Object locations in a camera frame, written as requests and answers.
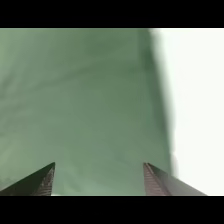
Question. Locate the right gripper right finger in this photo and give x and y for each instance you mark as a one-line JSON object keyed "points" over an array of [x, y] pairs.
{"points": [[161, 183]]}

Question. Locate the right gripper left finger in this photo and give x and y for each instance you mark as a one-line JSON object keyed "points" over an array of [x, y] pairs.
{"points": [[39, 183]]}

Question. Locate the green garment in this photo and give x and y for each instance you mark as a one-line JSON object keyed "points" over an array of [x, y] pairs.
{"points": [[83, 110]]}

